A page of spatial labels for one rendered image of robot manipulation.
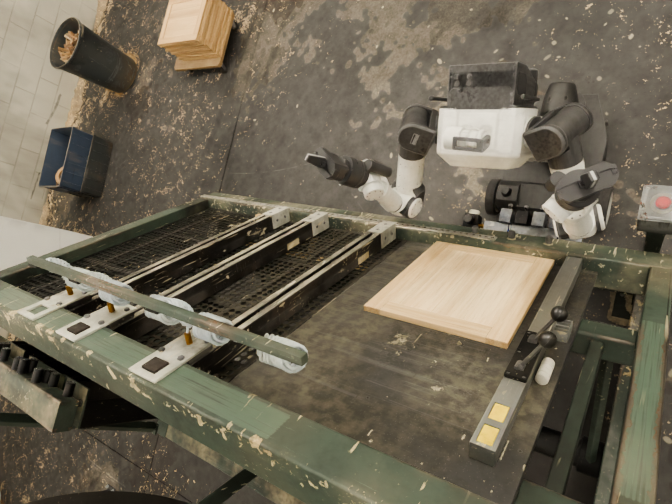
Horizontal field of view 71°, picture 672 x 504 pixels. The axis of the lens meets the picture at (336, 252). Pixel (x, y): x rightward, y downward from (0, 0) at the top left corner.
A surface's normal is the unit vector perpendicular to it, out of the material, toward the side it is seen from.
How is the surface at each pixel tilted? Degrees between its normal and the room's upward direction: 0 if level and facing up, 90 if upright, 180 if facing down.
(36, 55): 90
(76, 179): 90
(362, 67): 0
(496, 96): 23
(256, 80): 0
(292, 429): 57
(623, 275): 33
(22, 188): 90
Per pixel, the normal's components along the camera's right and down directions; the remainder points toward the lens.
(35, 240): 0.83, 0.15
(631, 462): -0.08, -0.91
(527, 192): -0.52, -0.18
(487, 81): -0.57, 0.22
